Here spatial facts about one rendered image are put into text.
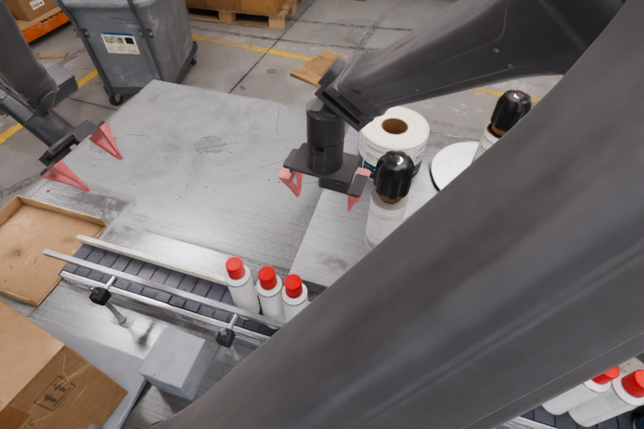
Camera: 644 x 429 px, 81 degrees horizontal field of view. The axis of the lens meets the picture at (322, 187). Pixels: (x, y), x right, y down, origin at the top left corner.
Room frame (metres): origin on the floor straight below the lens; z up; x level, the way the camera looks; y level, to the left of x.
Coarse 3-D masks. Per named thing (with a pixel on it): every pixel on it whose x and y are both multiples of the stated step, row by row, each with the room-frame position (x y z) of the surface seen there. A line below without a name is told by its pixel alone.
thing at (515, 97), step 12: (504, 96) 0.81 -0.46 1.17; (516, 96) 0.80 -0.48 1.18; (528, 96) 0.81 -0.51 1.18; (504, 108) 0.79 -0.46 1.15; (516, 108) 0.78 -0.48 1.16; (528, 108) 0.78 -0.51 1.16; (492, 120) 0.81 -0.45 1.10; (504, 120) 0.78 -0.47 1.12; (516, 120) 0.77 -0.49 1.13; (492, 132) 0.80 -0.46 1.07; (504, 132) 0.78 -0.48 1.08; (492, 144) 0.78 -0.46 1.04
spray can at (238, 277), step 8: (232, 264) 0.38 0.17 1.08; (240, 264) 0.38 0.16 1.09; (232, 272) 0.37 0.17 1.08; (240, 272) 0.37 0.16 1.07; (248, 272) 0.39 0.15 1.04; (232, 280) 0.37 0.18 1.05; (240, 280) 0.37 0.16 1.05; (248, 280) 0.37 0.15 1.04; (232, 288) 0.36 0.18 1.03; (240, 288) 0.36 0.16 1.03; (248, 288) 0.37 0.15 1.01; (232, 296) 0.37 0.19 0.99; (240, 296) 0.36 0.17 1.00; (248, 296) 0.37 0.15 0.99; (256, 296) 0.39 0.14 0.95; (240, 304) 0.36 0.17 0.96; (248, 304) 0.36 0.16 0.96; (256, 304) 0.38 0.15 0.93; (256, 312) 0.37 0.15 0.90; (248, 320) 0.36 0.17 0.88
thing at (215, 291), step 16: (80, 256) 0.53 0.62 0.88; (96, 256) 0.53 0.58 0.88; (112, 256) 0.53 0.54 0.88; (80, 272) 0.48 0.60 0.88; (96, 272) 0.48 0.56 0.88; (128, 272) 0.48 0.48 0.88; (144, 272) 0.48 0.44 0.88; (160, 272) 0.48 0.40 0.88; (176, 272) 0.48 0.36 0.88; (128, 288) 0.44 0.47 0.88; (144, 288) 0.44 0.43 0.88; (176, 288) 0.44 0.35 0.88; (192, 288) 0.44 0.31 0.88; (208, 288) 0.44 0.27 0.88; (224, 288) 0.44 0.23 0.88; (176, 304) 0.40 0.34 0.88; (192, 304) 0.40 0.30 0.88; (224, 320) 0.36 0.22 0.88; (240, 320) 0.36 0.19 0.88; (528, 416) 0.17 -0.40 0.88; (544, 416) 0.17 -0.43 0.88; (560, 416) 0.17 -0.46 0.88; (624, 416) 0.17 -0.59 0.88
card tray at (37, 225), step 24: (0, 216) 0.68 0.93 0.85; (24, 216) 0.69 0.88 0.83; (48, 216) 0.69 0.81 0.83; (72, 216) 0.69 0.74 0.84; (96, 216) 0.67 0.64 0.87; (0, 240) 0.61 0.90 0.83; (24, 240) 0.61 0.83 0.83; (48, 240) 0.61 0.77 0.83; (72, 240) 0.61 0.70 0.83; (0, 264) 0.53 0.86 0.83; (24, 264) 0.53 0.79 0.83; (48, 264) 0.53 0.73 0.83; (0, 288) 0.46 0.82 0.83; (24, 288) 0.46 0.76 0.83; (48, 288) 0.46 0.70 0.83
